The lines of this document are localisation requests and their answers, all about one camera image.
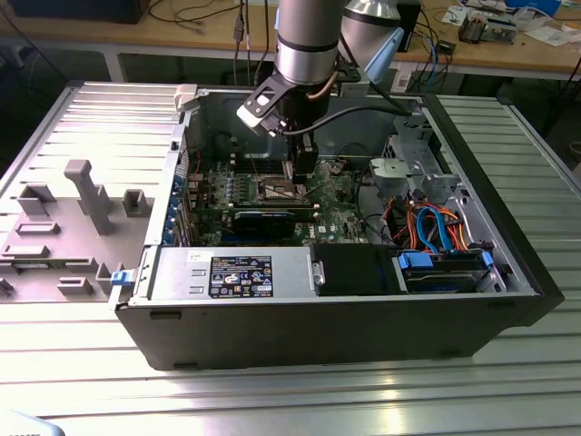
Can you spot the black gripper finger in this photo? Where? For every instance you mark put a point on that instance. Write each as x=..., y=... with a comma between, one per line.
x=303, y=159

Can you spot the silver CPU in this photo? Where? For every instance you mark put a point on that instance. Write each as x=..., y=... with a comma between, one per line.
x=288, y=170

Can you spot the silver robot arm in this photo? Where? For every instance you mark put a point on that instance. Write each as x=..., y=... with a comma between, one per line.
x=308, y=50

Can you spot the CPU socket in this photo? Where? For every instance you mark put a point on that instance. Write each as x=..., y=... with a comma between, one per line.
x=274, y=193

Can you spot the CPU cooler heatsink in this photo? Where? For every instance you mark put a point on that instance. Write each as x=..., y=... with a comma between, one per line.
x=472, y=29

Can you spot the coin cell battery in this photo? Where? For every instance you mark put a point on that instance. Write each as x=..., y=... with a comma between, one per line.
x=337, y=169

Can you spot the green motherboard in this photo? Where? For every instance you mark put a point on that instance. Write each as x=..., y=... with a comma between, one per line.
x=333, y=215

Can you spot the black graphics card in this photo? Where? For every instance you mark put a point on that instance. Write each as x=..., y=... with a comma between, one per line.
x=265, y=224

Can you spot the silver metal drive cage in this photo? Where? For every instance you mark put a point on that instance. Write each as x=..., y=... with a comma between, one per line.
x=390, y=171

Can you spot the white plastic case latch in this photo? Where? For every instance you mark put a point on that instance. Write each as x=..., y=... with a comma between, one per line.
x=186, y=97

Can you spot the wooden desk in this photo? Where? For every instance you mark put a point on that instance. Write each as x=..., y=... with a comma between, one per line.
x=190, y=38

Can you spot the black upright box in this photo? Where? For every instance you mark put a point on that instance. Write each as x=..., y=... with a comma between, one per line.
x=410, y=18

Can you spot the grey power supply unit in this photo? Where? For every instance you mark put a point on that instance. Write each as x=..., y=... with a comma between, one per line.
x=181, y=268

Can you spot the black PC case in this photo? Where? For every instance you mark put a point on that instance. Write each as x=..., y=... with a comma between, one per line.
x=318, y=336

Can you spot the hard disk in blue carrier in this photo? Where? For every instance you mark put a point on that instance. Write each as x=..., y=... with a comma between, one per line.
x=436, y=284

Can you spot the grey electronic module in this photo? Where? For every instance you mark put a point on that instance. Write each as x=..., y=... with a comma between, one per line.
x=499, y=31

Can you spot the grey parts rack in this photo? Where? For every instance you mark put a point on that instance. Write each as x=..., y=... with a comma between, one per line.
x=88, y=195

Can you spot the blue plastic clip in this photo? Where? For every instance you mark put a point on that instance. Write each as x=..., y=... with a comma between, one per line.
x=120, y=279

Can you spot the black monitor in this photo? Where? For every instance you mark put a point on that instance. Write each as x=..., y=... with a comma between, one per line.
x=77, y=11

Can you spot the white papers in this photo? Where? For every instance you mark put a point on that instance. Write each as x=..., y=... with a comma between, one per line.
x=544, y=34

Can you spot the blue box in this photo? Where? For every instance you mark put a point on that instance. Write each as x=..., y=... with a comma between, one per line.
x=535, y=5

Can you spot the white rounded device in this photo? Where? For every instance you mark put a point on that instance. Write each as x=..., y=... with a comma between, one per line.
x=22, y=427

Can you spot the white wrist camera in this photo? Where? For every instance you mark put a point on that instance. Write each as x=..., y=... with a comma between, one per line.
x=252, y=115

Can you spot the grey wrist camera block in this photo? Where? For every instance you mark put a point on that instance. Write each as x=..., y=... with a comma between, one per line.
x=354, y=89

